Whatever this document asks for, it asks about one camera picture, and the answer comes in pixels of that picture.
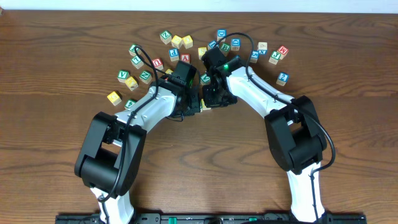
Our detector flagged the yellow O block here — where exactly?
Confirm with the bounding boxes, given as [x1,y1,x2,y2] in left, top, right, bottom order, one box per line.
[201,99,211,111]

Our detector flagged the green B block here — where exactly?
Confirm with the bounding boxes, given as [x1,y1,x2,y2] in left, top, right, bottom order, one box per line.
[220,42,231,57]

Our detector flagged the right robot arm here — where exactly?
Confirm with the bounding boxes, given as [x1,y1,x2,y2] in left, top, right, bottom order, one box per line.
[202,57,326,223]

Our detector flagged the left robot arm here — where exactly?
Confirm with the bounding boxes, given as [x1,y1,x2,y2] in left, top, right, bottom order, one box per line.
[74,82,200,223]

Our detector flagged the green V block centre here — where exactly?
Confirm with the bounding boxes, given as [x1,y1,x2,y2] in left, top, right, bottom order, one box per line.
[200,73,211,85]

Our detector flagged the green v block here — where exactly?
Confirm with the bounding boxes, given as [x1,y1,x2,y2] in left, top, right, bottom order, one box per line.
[200,73,211,85]
[117,70,130,83]

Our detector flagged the yellow C block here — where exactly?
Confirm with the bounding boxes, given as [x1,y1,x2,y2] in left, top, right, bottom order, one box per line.
[165,69,174,74]

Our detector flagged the red A block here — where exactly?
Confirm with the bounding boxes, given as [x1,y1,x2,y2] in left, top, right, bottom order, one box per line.
[180,54,190,63]

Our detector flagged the yellow centre block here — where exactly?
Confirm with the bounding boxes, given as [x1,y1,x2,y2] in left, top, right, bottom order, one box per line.
[198,47,207,60]

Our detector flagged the green N block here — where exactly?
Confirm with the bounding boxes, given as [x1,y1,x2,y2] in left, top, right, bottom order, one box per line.
[139,70,152,85]

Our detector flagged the red U block left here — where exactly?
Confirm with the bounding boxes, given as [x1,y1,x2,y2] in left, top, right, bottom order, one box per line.
[152,58,164,70]

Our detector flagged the blue P block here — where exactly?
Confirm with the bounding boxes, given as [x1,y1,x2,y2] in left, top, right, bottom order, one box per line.
[169,48,180,62]

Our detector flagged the blue D block right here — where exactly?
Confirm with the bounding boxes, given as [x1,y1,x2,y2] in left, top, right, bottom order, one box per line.
[231,39,241,51]

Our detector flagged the blue d block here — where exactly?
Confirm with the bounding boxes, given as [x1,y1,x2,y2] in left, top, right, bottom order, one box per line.
[231,39,241,51]
[216,29,226,42]

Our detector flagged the blue 5 block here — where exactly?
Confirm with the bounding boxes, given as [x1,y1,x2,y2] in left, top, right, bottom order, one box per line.
[250,51,259,63]

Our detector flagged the green 4 block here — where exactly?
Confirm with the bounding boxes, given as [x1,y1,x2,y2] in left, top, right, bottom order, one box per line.
[124,99,136,110]

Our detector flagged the yellow block top right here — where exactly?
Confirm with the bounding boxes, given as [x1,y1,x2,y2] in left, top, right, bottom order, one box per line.
[182,35,193,49]

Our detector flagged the yellow K block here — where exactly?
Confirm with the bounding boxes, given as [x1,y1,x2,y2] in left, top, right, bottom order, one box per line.
[124,77,139,91]

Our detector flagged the blue D block top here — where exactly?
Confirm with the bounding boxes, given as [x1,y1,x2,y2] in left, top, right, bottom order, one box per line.
[216,29,226,42]

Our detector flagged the yellow S block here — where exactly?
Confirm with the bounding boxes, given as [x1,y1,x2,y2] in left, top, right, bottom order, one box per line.
[171,35,183,49]

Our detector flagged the white X block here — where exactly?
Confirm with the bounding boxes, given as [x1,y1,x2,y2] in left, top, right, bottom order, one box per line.
[257,42,268,55]

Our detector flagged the green 7 block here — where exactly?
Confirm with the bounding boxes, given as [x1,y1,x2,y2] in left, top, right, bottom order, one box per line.
[131,55,144,69]

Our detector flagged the blue 2 block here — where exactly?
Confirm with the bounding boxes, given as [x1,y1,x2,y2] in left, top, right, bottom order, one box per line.
[276,72,289,86]

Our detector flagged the green Z block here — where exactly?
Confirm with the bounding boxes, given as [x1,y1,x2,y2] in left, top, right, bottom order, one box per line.
[160,30,172,45]

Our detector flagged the green J block right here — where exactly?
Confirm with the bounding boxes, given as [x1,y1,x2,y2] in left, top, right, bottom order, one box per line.
[269,51,282,65]

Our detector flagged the green j block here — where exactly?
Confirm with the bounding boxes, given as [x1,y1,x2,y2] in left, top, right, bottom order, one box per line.
[269,51,282,65]
[129,44,141,57]

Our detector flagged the green V block left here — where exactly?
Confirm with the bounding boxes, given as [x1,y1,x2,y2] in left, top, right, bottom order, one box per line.
[117,70,130,83]

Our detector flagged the yellow G block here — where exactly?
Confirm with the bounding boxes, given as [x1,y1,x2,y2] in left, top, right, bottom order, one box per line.
[107,91,122,106]

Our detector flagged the green J block left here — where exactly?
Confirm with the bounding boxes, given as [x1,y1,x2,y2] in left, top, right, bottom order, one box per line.
[129,44,141,57]

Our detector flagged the red M block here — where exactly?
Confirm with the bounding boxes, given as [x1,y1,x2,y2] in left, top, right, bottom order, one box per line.
[277,45,289,60]

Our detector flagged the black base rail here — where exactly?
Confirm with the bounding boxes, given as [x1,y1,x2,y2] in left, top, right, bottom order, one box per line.
[55,213,367,224]

